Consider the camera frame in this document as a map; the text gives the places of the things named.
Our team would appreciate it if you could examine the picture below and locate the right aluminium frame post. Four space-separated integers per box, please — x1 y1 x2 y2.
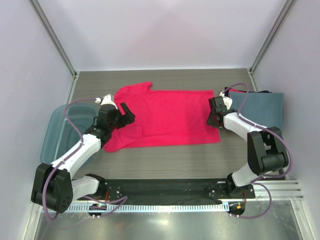
248 0 298 75

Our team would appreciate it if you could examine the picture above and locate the folded black t shirt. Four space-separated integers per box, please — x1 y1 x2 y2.
223 87 233 97

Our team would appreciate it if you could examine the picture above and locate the clear blue plastic bin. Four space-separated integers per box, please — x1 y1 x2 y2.
40 103 98 165

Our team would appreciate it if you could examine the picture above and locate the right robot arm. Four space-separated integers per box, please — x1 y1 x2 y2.
206 96 290 198

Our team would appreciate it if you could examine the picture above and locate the pink t shirt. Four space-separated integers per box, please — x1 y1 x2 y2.
104 82 220 153

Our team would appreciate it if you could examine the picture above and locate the folded grey-blue t shirt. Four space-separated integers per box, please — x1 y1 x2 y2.
228 92 284 130

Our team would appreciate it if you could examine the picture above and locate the aluminium rail beam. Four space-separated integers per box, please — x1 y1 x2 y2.
253 180 304 201

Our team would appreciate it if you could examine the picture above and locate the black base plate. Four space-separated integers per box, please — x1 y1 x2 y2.
91 178 256 206

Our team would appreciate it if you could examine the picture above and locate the left aluminium frame post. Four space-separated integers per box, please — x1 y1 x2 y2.
29 0 79 78

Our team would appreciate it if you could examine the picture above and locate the aluminium frame post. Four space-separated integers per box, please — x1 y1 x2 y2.
248 0 298 75
29 0 79 78

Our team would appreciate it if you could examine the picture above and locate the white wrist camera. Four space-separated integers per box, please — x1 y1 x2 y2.
219 92 233 110
94 93 118 109

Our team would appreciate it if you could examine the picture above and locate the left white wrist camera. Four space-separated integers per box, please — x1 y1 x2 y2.
94 93 118 109

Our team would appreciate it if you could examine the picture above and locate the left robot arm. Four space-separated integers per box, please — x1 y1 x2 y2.
31 100 135 214

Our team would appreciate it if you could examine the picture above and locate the slotted cable duct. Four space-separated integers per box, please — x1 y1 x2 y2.
65 202 230 213

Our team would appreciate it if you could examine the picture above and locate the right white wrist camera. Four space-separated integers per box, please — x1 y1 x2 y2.
219 92 233 110

